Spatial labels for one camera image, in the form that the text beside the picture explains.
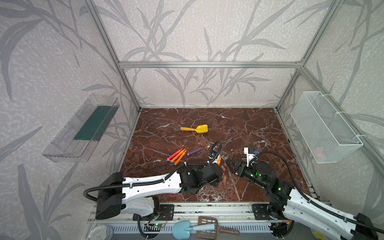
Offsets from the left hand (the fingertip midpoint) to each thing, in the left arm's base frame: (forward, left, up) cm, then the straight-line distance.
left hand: (219, 169), depth 74 cm
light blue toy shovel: (-24, +18, -12) cm, 33 cm away
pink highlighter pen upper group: (+14, +26, -14) cm, 33 cm away
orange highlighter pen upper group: (+14, +24, -14) cm, 31 cm away
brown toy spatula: (-26, +3, -13) cm, 29 cm away
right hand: (+5, -4, +3) cm, 7 cm away
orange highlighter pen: (+12, +22, -14) cm, 29 cm away
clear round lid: (-26, +53, -8) cm, 59 cm away
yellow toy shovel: (+35, +10, -15) cm, 40 cm away
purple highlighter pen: (+17, +13, -15) cm, 26 cm away
